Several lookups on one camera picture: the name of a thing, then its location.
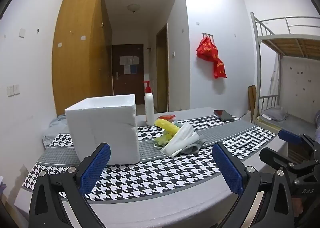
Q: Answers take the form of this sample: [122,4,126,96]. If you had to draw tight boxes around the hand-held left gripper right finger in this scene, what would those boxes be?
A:
[212,142,295,228]

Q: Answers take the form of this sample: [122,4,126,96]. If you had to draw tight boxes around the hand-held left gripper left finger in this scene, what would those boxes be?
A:
[28,142,111,228]

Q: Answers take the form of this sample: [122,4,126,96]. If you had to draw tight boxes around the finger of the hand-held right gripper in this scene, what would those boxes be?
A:
[278,129,320,162]
[259,147,315,181]

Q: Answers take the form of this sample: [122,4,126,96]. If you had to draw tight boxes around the white foam box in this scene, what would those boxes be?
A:
[64,94,140,166]

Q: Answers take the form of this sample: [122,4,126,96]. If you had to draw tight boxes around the grey cloth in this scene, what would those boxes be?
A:
[179,136,207,155]

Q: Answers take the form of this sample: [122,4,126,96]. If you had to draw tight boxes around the white face mask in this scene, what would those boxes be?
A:
[160,122,200,157]

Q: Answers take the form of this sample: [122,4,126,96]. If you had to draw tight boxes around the green lettuce toy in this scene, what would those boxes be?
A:
[153,131,175,149]

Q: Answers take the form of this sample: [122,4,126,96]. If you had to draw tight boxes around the yellow corn plush toy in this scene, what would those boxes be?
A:
[154,119,180,137]

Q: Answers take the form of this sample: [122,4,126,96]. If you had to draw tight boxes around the grey pillow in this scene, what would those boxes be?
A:
[261,107,288,122]

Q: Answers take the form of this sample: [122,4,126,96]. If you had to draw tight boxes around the wooden boards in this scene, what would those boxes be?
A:
[248,85,258,119]

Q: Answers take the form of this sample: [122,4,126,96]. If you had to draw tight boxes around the black smartphone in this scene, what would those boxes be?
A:
[213,110,235,122]

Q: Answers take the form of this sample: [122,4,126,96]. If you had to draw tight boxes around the white patterned bed curtain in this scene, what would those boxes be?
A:
[271,53,320,124]

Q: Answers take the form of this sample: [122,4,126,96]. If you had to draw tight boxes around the blue-grey crumpled cloth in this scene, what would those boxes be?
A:
[42,114,72,146]

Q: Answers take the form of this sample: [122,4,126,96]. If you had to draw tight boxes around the red snack packet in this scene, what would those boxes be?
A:
[158,114,177,122]

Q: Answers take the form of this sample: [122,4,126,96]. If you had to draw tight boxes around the white pump bottle red cap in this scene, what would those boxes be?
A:
[142,81,155,127]

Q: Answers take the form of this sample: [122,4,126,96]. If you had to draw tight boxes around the dark brown entrance door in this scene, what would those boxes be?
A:
[112,44,144,96]

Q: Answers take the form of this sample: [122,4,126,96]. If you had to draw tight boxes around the metal bunk bed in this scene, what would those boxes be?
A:
[250,12,320,144]

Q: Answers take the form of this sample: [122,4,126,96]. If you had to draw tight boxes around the paper notices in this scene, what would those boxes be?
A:
[119,55,140,74]

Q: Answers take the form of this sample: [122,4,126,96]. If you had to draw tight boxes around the wooden wardrobe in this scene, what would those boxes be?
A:
[52,0,113,116]

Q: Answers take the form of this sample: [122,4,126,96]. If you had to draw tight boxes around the wooden side door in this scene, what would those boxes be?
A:
[156,23,169,113]

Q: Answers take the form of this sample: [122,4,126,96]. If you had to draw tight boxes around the red plastic bag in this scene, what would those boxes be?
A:
[196,36,227,79]

